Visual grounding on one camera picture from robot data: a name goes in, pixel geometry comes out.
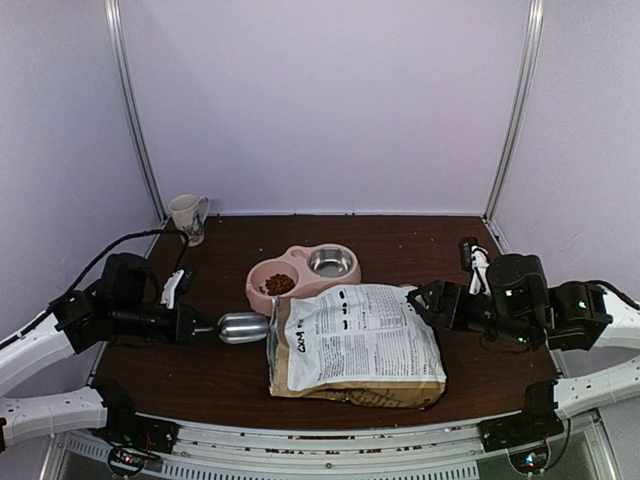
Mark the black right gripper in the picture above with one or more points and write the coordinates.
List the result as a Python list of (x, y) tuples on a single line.
[(444, 292)]

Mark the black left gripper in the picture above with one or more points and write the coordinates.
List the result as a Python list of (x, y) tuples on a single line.
[(184, 315)]

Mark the dog food bag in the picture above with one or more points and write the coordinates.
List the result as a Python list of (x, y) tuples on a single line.
[(358, 344)]

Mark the pink double pet bowl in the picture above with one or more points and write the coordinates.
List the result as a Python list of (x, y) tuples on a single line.
[(310, 269)]

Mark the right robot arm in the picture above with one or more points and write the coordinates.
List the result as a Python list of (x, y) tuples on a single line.
[(584, 315)]

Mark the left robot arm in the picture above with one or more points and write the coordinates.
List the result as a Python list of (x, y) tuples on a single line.
[(126, 300)]

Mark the brown dog food kibble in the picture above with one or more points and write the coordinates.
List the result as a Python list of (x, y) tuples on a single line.
[(277, 284)]

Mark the white patterned ceramic mug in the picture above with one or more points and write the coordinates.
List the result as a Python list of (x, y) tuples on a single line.
[(189, 213)]

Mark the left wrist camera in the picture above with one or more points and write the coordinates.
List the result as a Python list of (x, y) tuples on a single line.
[(178, 284)]

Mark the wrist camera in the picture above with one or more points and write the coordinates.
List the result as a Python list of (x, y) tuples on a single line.
[(178, 284), (475, 260)]

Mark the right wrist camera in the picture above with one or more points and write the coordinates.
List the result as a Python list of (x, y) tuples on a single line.
[(475, 260)]

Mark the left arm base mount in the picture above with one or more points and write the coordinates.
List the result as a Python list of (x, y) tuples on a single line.
[(135, 440)]

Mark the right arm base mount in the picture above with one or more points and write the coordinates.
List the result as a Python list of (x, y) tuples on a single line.
[(525, 437)]

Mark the front aluminium frame rail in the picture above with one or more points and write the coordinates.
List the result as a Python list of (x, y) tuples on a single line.
[(450, 450)]

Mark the right rear aluminium post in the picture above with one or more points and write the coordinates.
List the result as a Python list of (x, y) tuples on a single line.
[(528, 63)]

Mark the aluminium post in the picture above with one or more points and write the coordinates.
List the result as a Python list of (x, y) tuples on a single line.
[(117, 37), (528, 63)]

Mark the left rear aluminium post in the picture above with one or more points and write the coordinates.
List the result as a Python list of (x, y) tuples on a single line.
[(117, 37)]

